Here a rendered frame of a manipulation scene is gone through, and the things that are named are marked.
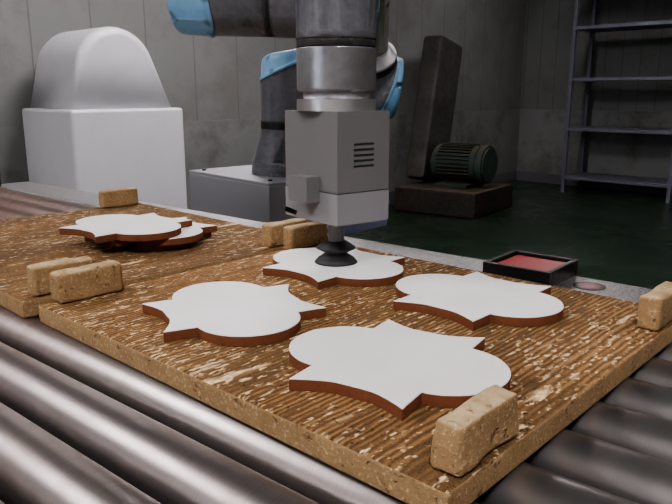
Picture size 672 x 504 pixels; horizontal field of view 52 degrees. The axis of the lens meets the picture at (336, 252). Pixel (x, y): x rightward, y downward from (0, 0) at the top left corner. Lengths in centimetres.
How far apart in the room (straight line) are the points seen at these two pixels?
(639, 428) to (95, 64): 381
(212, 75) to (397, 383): 508
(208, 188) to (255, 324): 84
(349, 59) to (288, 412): 35
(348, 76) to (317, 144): 7
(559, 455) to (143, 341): 29
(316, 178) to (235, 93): 494
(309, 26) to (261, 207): 62
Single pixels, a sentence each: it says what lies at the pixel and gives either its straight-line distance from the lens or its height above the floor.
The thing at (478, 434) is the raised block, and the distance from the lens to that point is 34.
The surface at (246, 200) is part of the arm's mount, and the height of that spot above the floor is 92.
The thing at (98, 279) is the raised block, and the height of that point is 95.
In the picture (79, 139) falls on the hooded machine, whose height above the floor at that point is 86.
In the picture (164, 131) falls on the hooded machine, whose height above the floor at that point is 88.
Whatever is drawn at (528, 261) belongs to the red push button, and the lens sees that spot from 78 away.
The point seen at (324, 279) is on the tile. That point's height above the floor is 94.
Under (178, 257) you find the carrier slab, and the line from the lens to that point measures 76.
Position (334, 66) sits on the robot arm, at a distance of 63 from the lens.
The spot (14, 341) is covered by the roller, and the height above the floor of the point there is 91.
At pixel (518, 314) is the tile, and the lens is 54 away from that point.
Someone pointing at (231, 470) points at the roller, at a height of 92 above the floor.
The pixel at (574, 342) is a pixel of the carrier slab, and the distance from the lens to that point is 52.
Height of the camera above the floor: 111
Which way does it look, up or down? 13 degrees down
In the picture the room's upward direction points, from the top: straight up
